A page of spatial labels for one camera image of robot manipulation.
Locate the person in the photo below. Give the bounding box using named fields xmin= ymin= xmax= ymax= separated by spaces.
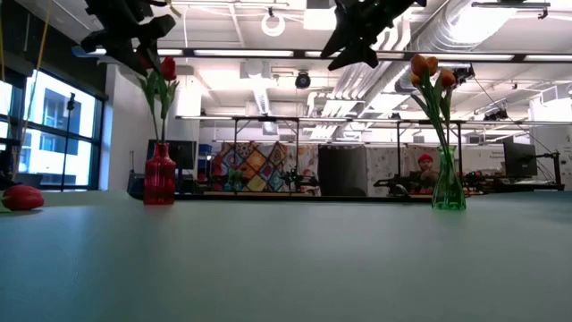
xmin=408 ymin=153 xmax=442 ymax=194

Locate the colourful patchwork quilt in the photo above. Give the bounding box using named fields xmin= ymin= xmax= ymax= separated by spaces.
xmin=213 ymin=141 xmax=319 ymax=194

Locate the black tripod stand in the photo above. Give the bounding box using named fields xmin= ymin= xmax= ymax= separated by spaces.
xmin=60 ymin=91 xmax=77 ymax=191

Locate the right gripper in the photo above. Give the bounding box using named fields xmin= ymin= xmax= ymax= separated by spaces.
xmin=320 ymin=0 xmax=428 ymax=71

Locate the white hanging ring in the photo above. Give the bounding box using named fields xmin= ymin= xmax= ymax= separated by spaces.
xmin=261 ymin=13 xmax=286 ymax=38

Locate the yellow cable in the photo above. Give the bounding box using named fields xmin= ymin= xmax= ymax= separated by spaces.
xmin=13 ymin=0 xmax=53 ymax=171

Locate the green glass vase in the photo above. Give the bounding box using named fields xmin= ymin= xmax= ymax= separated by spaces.
xmin=431 ymin=145 xmax=467 ymax=211

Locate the black monitor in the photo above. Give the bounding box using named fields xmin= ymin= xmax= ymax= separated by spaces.
xmin=502 ymin=136 xmax=539 ymax=179
xmin=147 ymin=139 xmax=198 ymax=171

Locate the silver ventilation duct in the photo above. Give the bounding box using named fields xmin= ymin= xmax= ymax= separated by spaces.
xmin=392 ymin=0 xmax=515 ymax=95

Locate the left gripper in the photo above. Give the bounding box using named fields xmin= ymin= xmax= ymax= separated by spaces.
xmin=80 ymin=0 xmax=182 ymax=75

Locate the window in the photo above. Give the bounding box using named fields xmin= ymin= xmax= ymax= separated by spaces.
xmin=0 ymin=69 xmax=106 ymax=191

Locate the white patterned curtain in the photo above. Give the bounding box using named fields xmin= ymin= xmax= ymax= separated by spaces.
xmin=366 ymin=146 xmax=504 ymax=184

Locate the overhead light bar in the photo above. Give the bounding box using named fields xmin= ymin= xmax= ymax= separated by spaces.
xmin=73 ymin=47 xmax=572 ymax=64

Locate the red tulip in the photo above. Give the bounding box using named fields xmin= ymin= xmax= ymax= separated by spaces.
xmin=154 ymin=55 xmax=180 ymax=147
xmin=1 ymin=184 xmax=46 ymax=212

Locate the red vase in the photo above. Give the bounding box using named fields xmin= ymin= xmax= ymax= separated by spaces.
xmin=142 ymin=142 xmax=178 ymax=207

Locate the orange tulip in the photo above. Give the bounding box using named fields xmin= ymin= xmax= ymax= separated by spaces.
xmin=409 ymin=54 xmax=448 ymax=148
xmin=425 ymin=55 xmax=450 ymax=148
xmin=437 ymin=68 xmax=457 ymax=148

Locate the black partition panel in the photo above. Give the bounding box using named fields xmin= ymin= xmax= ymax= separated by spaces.
xmin=317 ymin=145 xmax=368 ymax=197

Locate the black table frame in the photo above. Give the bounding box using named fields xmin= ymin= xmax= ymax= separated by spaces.
xmin=129 ymin=191 xmax=434 ymax=202

